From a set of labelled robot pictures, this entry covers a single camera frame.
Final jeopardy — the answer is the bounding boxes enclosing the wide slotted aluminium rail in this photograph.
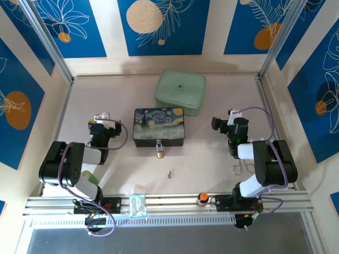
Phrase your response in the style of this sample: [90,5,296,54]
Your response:
[23,193,315,217]

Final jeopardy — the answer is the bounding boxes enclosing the starry night painted box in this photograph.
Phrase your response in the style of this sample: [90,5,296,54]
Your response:
[132,107,185,148]

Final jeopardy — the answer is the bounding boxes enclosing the white slotted cable duct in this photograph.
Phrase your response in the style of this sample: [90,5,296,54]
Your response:
[29,213,237,229]

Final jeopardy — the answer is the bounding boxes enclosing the brass padlock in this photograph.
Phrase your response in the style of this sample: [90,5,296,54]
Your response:
[155,141,165,159]

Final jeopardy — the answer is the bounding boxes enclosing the aluminium frame post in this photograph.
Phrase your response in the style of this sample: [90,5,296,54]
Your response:
[18,0,75,84]
[258,0,308,79]

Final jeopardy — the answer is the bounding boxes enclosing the mint green zip case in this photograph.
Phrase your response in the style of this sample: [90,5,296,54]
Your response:
[155,69,207,117]

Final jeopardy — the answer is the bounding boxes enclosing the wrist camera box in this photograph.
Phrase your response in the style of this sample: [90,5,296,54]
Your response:
[93,112,111,124]
[228,107,243,125]

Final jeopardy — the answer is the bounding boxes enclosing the clear plastic packet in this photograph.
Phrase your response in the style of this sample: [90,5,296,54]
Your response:
[129,194,148,219]

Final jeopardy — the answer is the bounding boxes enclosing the grey metal panel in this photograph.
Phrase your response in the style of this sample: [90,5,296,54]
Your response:
[26,226,313,254]

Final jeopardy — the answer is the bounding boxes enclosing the orange cap bottle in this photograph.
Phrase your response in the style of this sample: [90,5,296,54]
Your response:
[196,192,210,207]

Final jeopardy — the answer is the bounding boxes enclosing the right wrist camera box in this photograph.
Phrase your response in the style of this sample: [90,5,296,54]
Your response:
[228,107,243,125]

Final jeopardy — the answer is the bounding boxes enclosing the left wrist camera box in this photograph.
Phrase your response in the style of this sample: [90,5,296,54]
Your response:
[93,112,111,124]

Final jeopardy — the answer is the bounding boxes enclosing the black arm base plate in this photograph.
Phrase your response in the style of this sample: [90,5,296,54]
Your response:
[214,194,264,212]
[73,197,122,215]

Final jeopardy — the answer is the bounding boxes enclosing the green bottle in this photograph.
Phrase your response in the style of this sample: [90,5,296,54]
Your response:
[81,170,100,186]

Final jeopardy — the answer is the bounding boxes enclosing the aluminium table edge rail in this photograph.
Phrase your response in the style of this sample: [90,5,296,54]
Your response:
[255,75,302,191]
[38,78,76,198]

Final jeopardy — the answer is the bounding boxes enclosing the blue floral wall poster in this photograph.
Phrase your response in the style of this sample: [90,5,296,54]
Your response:
[0,0,56,77]
[0,38,46,170]
[117,0,211,57]
[224,0,301,56]
[287,25,339,164]
[275,0,339,71]
[31,0,108,59]

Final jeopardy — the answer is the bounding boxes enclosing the silver metal scissors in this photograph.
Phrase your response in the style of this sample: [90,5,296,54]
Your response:
[233,158,256,175]

